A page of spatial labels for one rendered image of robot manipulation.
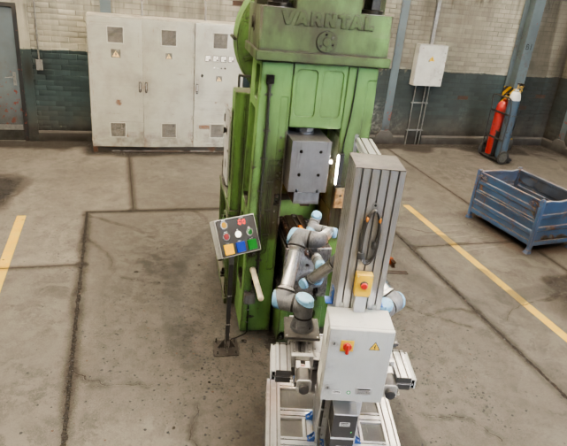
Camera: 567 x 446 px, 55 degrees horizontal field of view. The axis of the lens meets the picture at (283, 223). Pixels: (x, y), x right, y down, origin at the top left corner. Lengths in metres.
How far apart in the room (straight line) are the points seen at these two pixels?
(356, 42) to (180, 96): 5.46
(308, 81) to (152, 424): 2.63
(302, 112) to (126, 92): 5.34
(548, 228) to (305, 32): 4.51
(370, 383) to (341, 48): 2.28
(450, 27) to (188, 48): 5.05
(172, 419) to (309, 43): 2.76
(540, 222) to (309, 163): 3.88
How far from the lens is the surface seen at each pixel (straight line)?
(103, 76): 9.06
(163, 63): 9.03
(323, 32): 3.97
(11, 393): 4.44
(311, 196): 4.15
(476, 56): 11.75
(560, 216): 7.48
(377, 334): 2.88
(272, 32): 3.91
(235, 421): 4.02
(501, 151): 11.08
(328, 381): 3.03
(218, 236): 3.92
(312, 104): 4.09
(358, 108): 4.19
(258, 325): 4.81
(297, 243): 3.45
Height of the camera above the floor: 2.82
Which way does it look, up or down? 24 degrees down
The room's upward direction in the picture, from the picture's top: 6 degrees clockwise
